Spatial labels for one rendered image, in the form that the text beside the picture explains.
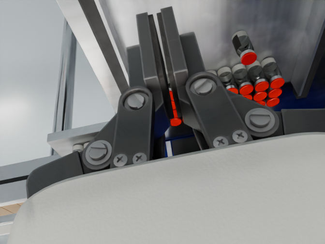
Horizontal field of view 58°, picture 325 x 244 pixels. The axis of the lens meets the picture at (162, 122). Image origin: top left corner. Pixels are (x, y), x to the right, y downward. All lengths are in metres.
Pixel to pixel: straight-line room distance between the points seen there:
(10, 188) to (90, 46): 0.42
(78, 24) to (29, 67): 1.32
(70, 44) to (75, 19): 0.64
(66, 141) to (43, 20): 0.97
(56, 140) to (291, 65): 0.43
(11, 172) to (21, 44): 0.95
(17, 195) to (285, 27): 0.60
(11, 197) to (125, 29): 0.47
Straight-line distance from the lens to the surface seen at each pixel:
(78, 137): 0.58
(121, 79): 0.42
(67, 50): 1.01
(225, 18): 0.41
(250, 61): 0.40
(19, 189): 0.72
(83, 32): 0.40
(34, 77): 1.76
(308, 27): 0.46
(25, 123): 2.10
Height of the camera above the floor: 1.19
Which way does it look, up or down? 35 degrees down
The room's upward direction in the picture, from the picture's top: 171 degrees clockwise
